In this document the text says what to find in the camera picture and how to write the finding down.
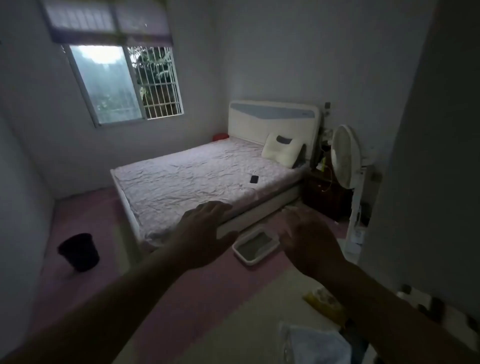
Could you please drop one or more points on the person's left hand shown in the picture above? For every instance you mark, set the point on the person's left hand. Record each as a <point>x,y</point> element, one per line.
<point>202,236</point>

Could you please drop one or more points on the person's right hand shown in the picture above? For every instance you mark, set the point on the person's right hand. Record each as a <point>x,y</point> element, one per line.
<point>311,243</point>

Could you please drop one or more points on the white cat litter tray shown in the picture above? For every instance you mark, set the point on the white cat litter tray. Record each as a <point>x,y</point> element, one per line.
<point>240,252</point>

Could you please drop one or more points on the person's right forearm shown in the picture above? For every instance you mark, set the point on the person's right forearm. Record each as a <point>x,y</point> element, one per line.
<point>393,326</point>

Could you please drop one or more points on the person's left forearm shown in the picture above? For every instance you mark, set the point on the person's left forearm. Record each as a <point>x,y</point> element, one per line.
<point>112,311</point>

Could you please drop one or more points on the dark wooden nightstand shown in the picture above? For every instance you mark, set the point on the dark wooden nightstand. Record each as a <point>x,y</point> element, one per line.
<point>322,195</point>

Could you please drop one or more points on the yellow plastic bag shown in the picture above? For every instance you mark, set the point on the yellow plastic bag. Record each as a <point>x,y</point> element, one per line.
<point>322,302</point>

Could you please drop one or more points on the mattress with pink floral sheet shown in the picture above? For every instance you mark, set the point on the mattress with pink floral sheet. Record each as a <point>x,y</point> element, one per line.
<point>187,176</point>

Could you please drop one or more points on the pink foam floor mat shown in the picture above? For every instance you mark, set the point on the pink foam floor mat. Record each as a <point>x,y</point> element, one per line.
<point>210,300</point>

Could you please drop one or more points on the black smartphone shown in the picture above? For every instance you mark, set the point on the black smartphone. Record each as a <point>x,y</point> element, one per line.
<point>254,179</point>

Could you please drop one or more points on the white standing fan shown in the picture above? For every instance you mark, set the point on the white standing fan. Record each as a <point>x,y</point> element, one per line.
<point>345,155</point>

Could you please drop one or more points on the cream pillow with dark patch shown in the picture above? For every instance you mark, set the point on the cream pillow with dark patch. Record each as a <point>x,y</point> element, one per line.
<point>279,153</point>

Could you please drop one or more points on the red object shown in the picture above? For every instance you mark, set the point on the red object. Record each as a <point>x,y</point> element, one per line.
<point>220,137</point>

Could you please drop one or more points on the dark waste bin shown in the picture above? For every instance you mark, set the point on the dark waste bin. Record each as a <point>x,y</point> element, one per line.
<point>79,253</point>

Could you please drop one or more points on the window with white grille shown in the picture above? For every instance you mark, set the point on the window with white grille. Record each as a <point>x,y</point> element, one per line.
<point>108,86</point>

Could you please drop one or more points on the purple roller blind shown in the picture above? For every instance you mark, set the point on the purple roller blind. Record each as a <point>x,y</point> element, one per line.
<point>93,18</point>

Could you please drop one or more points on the white bed frame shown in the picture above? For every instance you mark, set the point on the white bed frame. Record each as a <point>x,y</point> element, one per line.
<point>255,127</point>

